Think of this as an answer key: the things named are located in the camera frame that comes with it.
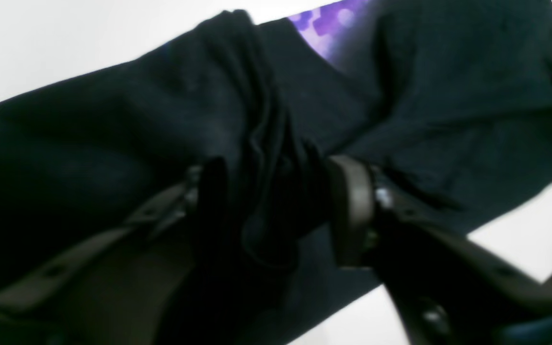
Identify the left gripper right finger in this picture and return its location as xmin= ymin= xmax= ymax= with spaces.
xmin=326 ymin=156 xmax=552 ymax=345

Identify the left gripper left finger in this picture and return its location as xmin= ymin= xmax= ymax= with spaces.
xmin=0 ymin=159 xmax=227 ymax=345

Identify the black T-shirt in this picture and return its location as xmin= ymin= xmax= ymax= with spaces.
xmin=0 ymin=0 xmax=552 ymax=345

